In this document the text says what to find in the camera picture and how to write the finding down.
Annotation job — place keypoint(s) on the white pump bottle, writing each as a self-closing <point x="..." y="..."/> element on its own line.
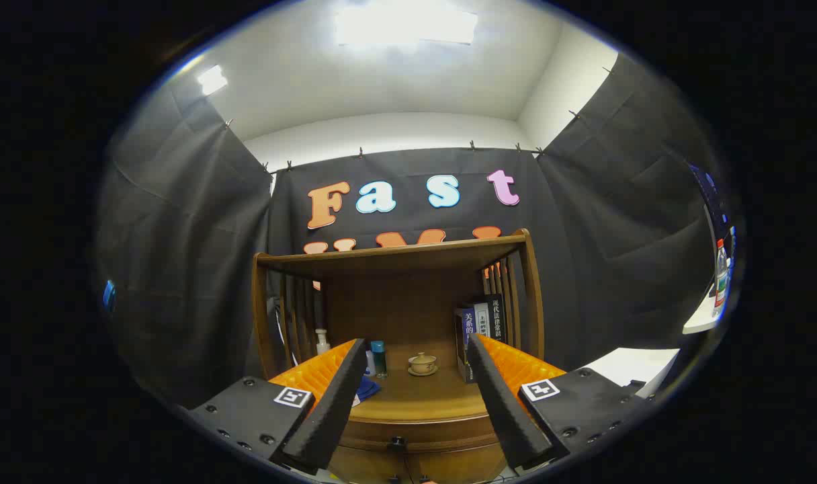
<point x="322" y="341"/>

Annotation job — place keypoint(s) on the clear plastic bottle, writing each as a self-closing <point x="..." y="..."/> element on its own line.
<point x="720" y="275"/>

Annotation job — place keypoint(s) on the wooden drawer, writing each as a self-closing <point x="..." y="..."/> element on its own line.
<point x="449" y="464"/>

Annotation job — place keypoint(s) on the light blue spine book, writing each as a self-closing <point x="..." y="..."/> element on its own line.
<point x="482" y="321"/>

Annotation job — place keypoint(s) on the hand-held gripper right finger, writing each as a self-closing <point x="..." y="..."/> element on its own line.
<point x="509" y="410"/>

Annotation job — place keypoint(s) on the blue towel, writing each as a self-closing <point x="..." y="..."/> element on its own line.
<point x="365" y="390"/>

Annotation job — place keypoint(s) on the white bottle with blue cap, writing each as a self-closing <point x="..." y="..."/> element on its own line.
<point x="370" y="364"/>

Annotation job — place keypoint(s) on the black spine book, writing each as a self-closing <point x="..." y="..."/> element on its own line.
<point x="497" y="316"/>

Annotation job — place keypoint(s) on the wooden countertop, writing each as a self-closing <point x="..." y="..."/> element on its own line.
<point x="422" y="396"/>

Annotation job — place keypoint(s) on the white shelf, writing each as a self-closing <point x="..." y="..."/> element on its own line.
<point x="701" y="320"/>

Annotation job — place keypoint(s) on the teal bottle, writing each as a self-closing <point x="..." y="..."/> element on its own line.
<point x="379" y="356"/>

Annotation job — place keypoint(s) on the black backdrop cloth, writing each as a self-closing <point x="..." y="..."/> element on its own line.
<point x="180" y="235"/>

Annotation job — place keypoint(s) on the small ceiling light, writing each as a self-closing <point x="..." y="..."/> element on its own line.
<point x="211" y="79"/>

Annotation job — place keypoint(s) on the large ceiling light panel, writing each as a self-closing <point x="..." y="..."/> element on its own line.
<point x="405" y="25"/>

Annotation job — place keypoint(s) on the beige lidded teacup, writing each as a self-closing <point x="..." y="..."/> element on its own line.
<point x="422" y="361"/>

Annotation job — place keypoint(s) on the beige saucer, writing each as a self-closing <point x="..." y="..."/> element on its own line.
<point x="422" y="372"/>

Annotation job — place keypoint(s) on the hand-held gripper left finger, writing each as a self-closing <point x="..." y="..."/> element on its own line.
<point x="331" y="410"/>

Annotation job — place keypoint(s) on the wooden cabinet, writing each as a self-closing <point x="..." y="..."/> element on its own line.
<point x="395" y="259"/>

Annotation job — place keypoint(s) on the black drawer knob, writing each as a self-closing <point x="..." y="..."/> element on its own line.
<point x="398" y="442"/>

